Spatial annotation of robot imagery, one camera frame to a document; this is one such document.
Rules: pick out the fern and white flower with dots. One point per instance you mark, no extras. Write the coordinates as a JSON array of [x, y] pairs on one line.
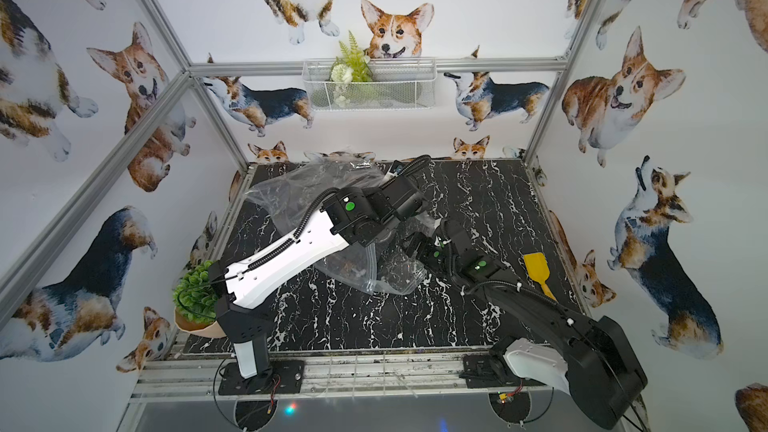
[[351, 76]]

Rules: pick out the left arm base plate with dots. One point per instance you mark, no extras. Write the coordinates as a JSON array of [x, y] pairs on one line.
[[284, 377]]

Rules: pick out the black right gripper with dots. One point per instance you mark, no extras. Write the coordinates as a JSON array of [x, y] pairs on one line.
[[421, 254]]

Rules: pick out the yellow plastic spatula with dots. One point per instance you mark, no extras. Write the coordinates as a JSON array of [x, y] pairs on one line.
[[538, 271]]

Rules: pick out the clear plastic vacuum bag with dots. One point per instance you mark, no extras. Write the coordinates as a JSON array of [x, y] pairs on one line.
[[381, 267]]

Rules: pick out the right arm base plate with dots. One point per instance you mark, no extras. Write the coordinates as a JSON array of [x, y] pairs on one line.
[[487, 371]]

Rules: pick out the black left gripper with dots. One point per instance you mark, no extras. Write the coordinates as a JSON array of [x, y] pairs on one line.
[[411, 177]]

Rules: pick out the green potted plant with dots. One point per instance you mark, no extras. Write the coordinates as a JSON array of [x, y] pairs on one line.
[[194, 302]]

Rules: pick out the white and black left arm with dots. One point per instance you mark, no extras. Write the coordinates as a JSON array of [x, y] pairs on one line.
[[336, 219]]

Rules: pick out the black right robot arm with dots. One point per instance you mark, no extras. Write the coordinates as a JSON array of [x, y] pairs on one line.
[[590, 360]]

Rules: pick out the white wire wall basket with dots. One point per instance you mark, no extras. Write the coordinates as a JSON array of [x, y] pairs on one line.
[[377, 85]]

